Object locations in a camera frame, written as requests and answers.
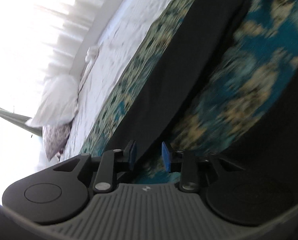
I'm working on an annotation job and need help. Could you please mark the black pants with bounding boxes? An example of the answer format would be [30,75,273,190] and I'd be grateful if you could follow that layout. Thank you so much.
[106,0,298,202]

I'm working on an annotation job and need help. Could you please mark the purple floral pillow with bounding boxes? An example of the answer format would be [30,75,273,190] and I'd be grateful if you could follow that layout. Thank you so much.
[42,124,71,161]

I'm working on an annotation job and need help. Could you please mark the plain white pillow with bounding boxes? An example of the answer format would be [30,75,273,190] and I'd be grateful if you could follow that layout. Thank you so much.
[26,74,78,127]

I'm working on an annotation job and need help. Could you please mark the small white crumpled cloth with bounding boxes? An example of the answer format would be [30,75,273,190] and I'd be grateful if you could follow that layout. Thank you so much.
[85,45,99,64]

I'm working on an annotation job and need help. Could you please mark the green curtain left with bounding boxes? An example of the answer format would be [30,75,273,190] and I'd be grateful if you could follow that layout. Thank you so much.
[0,108,42,137]

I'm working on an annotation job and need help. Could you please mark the white bed sheet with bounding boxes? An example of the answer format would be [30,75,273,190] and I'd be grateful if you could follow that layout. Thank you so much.
[61,0,173,160]

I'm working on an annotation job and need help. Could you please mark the teal paisley bedspread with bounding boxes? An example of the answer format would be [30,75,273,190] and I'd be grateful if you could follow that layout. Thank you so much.
[82,0,298,184]

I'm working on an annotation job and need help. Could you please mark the white sheer curtain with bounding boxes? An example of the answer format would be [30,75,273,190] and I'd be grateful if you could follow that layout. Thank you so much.
[46,0,104,77]

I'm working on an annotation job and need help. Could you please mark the wooden bed frame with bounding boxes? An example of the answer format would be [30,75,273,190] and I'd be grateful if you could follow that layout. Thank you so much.
[69,0,123,81]

